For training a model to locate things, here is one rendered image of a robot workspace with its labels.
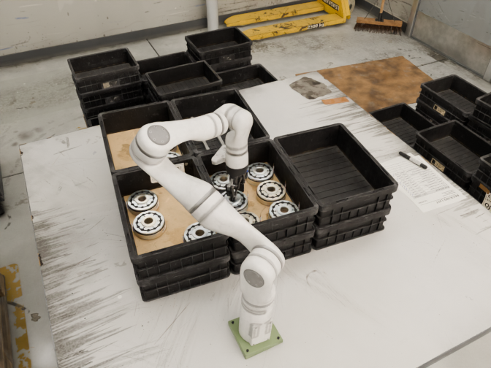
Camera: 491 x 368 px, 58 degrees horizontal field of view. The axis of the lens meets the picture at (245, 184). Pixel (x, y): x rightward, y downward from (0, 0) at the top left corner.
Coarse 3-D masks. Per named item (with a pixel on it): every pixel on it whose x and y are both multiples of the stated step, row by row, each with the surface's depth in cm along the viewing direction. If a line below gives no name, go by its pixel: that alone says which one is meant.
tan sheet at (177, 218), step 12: (156, 192) 161; (168, 192) 161; (168, 204) 156; (180, 204) 156; (132, 216) 152; (168, 216) 152; (180, 216) 152; (192, 216) 152; (168, 228) 148; (180, 228) 148; (144, 240) 144; (156, 240) 144; (168, 240) 144; (180, 240) 144; (144, 252) 140
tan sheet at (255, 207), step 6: (276, 180) 165; (246, 186) 163; (252, 186) 163; (246, 192) 161; (252, 192) 161; (252, 198) 159; (288, 198) 159; (252, 204) 156; (258, 204) 156; (252, 210) 154; (258, 210) 154; (264, 210) 154; (258, 216) 152; (264, 216) 152
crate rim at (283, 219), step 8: (248, 144) 166; (256, 144) 166; (272, 144) 166; (208, 152) 162; (216, 152) 162; (280, 152) 162; (200, 160) 159; (288, 168) 155; (208, 176) 152; (296, 176) 152; (304, 192) 147; (312, 200) 143; (312, 208) 141; (280, 216) 138; (288, 216) 138; (296, 216) 139; (304, 216) 141; (256, 224) 136; (264, 224) 136; (272, 224) 137; (280, 224) 139
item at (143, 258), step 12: (192, 156) 160; (204, 180) 150; (120, 204) 142; (192, 240) 131; (204, 240) 131; (216, 240) 133; (132, 252) 128; (156, 252) 128; (168, 252) 129; (180, 252) 131
